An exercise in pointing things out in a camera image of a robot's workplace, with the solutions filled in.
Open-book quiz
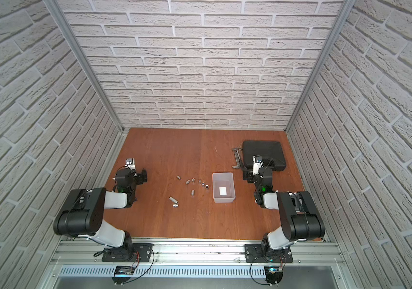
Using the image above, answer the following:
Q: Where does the left controller board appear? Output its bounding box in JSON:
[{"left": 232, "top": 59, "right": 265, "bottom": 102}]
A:
[{"left": 112, "top": 266, "right": 136, "bottom": 285}]

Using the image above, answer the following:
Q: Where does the black plastic tool case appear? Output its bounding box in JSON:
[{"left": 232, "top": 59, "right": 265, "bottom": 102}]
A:
[{"left": 242, "top": 140, "right": 287, "bottom": 171}]

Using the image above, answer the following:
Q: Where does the right controller board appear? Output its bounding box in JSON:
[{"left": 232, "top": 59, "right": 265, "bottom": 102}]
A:
[{"left": 264, "top": 266, "right": 284, "bottom": 286}]

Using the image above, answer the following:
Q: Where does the controller board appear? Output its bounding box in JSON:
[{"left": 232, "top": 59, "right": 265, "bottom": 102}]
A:
[
  {"left": 112, "top": 266, "right": 136, "bottom": 285},
  {"left": 264, "top": 266, "right": 284, "bottom": 286}
]

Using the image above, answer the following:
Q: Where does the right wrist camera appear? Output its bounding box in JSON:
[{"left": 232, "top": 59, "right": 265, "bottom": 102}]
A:
[{"left": 253, "top": 155, "right": 263, "bottom": 175}]

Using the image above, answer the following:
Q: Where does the translucent plastic storage box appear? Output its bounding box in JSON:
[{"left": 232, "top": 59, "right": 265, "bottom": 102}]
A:
[{"left": 212, "top": 172, "right": 236, "bottom": 204}]

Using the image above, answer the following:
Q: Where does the aluminium rail frame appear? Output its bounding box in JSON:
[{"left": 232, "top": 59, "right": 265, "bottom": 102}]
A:
[{"left": 47, "top": 238, "right": 347, "bottom": 282}]

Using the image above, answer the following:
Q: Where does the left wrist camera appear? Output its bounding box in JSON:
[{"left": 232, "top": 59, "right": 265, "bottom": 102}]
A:
[{"left": 125, "top": 158, "right": 136, "bottom": 170}]

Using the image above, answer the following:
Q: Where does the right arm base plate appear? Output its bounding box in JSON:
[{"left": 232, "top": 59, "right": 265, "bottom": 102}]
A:
[{"left": 244, "top": 243, "right": 293, "bottom": 264}]

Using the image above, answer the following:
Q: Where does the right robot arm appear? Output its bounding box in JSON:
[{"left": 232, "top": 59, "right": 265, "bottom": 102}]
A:
[{"left": 243, "top": 167, "right": 325, "bottom": 254}]

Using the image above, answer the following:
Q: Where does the white label in box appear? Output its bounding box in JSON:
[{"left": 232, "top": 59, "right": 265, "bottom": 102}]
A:
[{"left": 219, "top": 187, "right": 228, "bottom": 197}]

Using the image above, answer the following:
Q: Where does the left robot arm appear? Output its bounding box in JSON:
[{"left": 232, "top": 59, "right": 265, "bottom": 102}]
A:
[{"left": 53, "top": 164, "right": 148, "bottom": 249}]

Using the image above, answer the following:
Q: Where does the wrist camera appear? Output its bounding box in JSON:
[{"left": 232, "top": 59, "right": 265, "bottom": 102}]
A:
[
  {"left": 125, "top": 158, "right": 136, "bottom": 170},
  {"left": 253, "top": 155, "right": 263, "bottom": 175}
]

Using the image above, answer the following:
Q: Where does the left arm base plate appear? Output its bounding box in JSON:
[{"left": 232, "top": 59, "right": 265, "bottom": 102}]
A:
[{"left": 102, "top": 243, "right": 153, "bottom": 263}]

